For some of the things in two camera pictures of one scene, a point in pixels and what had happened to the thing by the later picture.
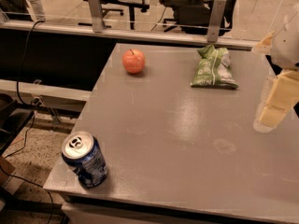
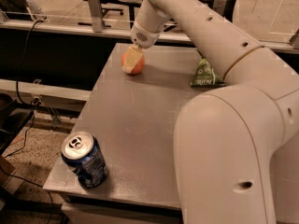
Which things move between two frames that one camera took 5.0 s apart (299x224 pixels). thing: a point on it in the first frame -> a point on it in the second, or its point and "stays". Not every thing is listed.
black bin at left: (13, 117) stays
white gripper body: (289, 49) -> (144, 37)
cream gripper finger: (282, 97) -> (132, 58)
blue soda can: (83, 154) stays
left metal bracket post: (96, 17) stays
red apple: (133, 61) stays
